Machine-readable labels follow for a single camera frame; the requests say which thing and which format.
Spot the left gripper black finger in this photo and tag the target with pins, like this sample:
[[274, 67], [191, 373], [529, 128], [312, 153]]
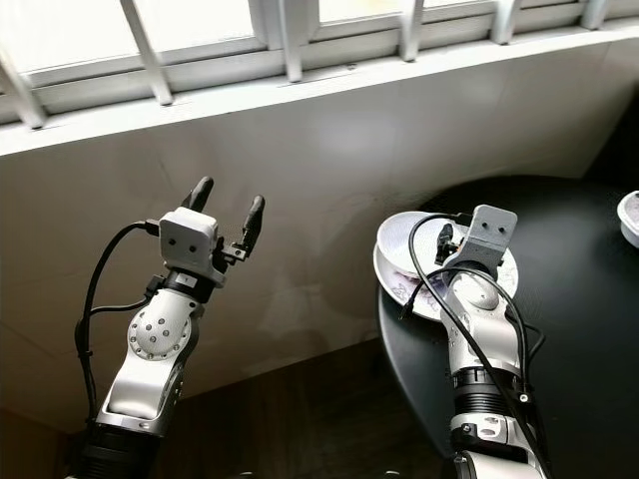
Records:
[[200, 193], [253, 220]]

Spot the white floral porcelain plate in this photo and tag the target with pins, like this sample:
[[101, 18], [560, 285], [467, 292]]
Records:
[[404, 249]]

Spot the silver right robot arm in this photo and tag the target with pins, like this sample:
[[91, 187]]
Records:
[[474, 319]]

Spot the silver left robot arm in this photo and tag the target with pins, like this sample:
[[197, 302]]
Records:
[[160, 334]]

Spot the white barred window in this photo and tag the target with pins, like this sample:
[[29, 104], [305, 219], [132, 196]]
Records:
[[300, 90]]

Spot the black round table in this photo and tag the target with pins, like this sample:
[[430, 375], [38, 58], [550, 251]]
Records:
[[579, 319]]

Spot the dark wooden cabinet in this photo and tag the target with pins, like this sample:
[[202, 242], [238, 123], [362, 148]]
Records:
[[619, 150]]

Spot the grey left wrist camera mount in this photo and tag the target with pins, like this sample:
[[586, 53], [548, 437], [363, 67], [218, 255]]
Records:
[[190, 244]]

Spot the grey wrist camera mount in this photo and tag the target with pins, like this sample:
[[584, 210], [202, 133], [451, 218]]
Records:
[[190, 244], [487, 238]]

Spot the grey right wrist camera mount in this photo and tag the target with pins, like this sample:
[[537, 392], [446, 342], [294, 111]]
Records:
[[487, 238]]

